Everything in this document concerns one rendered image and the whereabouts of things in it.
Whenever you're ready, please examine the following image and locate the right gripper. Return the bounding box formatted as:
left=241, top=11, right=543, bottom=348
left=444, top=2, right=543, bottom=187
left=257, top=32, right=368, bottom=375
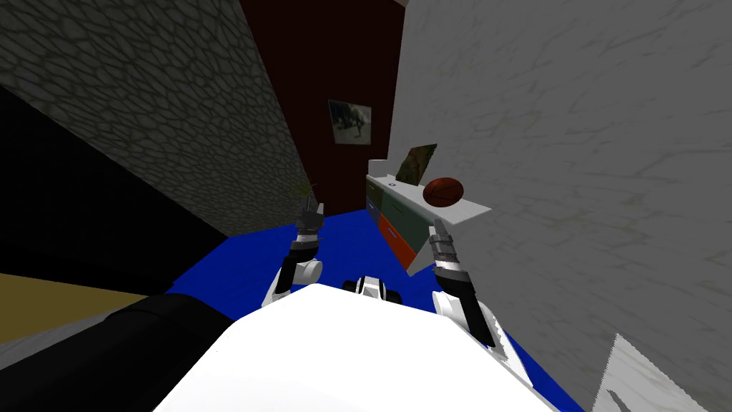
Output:
left=428, top=218, right=460, bottom=265

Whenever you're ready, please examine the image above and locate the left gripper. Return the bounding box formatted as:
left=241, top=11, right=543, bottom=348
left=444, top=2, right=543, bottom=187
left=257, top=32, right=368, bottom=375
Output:
left=295, top=194, right=325, bottom=232

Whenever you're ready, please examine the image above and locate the white sideboard with coloured drawers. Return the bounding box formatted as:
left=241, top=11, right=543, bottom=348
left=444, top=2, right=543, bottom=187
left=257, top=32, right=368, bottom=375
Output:
left=365, top=142, right=493, bottom=278

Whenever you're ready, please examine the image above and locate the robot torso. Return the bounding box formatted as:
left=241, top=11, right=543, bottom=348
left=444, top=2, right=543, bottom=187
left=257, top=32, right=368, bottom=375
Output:
left=151, top=274, right=563, bottom=412

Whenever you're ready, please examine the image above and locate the grey picture on wall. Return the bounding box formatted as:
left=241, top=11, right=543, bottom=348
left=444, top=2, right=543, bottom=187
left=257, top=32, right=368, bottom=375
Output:
left=327, top=99, right=373, bottom=147

